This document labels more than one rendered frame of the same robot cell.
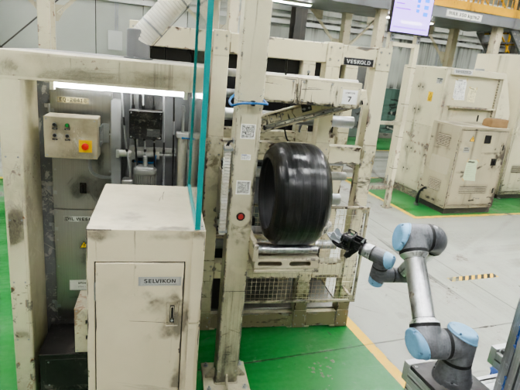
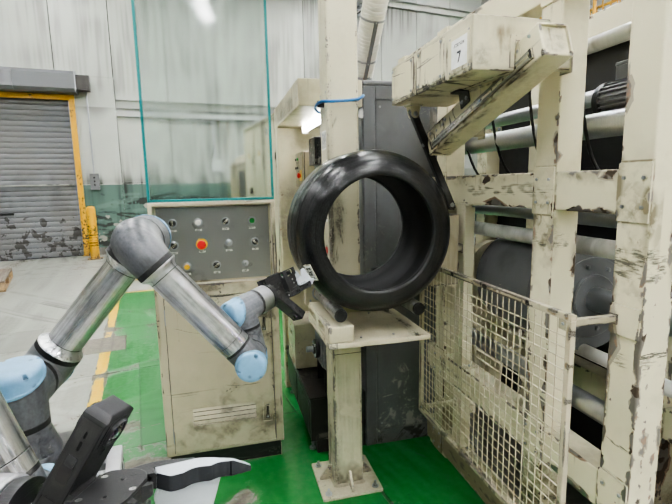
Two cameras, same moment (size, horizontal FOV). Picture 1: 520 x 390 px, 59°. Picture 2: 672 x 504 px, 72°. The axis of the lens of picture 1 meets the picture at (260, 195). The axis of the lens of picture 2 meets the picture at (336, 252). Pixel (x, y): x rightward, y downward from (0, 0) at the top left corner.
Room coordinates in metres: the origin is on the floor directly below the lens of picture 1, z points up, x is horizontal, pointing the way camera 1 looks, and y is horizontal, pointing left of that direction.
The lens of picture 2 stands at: (2.25, -1.82, 1.34)
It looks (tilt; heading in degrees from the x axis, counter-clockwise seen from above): 9 degrees down; 89
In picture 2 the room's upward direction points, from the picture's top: 1 degrees counter-clockwise
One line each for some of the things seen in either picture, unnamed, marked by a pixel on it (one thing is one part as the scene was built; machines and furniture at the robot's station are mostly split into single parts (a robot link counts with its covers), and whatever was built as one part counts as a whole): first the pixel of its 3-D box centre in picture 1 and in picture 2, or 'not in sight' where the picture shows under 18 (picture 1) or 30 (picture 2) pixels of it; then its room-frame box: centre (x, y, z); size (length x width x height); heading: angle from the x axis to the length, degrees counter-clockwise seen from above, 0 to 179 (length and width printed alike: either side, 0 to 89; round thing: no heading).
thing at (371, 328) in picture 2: (278, 255); (365, 326); (2.40, -0.14, 0.80); 0.37 x 0.36 x 0.02; 13
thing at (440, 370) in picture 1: (453, 367); (23, 441); (1.55, -0.83, 0.77); 0.15 x 0.15 x 0.10
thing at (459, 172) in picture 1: (463, 167); not in sight; (6.59, -2.92, 0.62); 0.91 x 0.58 x 1.25; 112
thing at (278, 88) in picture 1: (304, 90); (456, 70); (2.71, -0.20, 1.71); 0.61 x 0.25 x 0.15; 103
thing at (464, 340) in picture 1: (459, 342); (18, 391); (1.55, -0.82, 0.88); 0.13 x 0.12 x 0.14; 100
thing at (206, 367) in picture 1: (224, 374); (345, 473); (2.32, 0.10, 0.02); 0.27 x 0.27 x 0.04; 13
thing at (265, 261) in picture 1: (285, 260); (329, 319); (2.26, -0.17, 0.84); 0.36 x 0.09 x 0.06; 103
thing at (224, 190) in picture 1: (225, 190); not in sight; (2.27, 0.18, 1.19); 0.05 x 0.04 x 0.48; 13
